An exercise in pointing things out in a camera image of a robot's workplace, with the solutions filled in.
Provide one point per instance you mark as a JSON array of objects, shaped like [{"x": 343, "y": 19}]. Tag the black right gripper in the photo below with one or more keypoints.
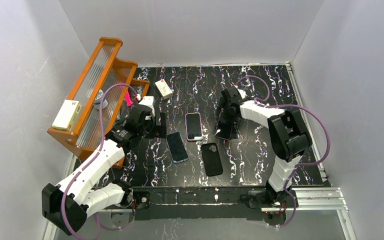
[{"x": 225, "y": 119}]

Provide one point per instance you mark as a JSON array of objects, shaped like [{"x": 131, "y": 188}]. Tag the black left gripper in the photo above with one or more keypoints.
[{"x": 158, "y": 125}]

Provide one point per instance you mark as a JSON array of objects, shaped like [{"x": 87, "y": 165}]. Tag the dark smartphone with light rim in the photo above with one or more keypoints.
[{"x": 194, "y": 126}]

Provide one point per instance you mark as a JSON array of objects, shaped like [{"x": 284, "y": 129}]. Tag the blue smartphone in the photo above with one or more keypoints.
[{"x": 176, "y": 148}]

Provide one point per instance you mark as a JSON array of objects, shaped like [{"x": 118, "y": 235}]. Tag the black phone case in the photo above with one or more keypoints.
[{"x": 211, "y": 159}]

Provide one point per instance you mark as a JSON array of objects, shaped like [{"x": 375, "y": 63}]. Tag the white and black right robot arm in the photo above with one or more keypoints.
[{"x": 289, "y": 135}]

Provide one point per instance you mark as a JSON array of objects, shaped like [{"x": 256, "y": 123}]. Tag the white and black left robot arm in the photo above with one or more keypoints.
[{"x": 69, "y": 203}]

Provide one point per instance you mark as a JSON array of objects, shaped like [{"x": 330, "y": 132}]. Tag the small white carton box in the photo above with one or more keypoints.
[{"x": 163, "y": 88}]

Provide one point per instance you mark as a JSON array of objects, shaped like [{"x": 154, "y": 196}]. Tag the pink marker pen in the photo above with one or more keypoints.
[{"x": 128, "y": 99}]

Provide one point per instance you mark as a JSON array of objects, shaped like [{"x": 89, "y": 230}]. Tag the orange wooden shelf rack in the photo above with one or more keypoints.
[{"x": 105, "y": 71}]

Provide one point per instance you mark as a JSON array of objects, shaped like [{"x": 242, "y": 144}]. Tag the white and blue tape roll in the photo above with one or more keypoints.
[{"x": 100, "y": 100}]

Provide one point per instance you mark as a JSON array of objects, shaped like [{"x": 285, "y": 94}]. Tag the white and green box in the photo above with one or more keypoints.
[{"x": 67, "y": 115}]

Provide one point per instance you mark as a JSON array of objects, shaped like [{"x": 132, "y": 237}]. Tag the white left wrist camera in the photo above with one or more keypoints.
[{"x": 149, "y": 102}]

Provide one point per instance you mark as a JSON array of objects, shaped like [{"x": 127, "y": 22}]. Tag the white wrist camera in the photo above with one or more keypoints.
[
  {"x": 242, "y": 93},
  {"x": 149, "y": 102}
]

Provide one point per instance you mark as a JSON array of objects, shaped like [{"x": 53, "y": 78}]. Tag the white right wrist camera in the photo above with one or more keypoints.
[{"x": 242, "y": 93}]

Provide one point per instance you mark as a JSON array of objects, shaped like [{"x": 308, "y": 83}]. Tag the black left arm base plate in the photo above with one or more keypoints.
[{"x": 131, "y": 206}]

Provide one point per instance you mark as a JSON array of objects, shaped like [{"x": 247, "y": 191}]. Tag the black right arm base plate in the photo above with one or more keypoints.
[{"x": 274, "y": 205}]

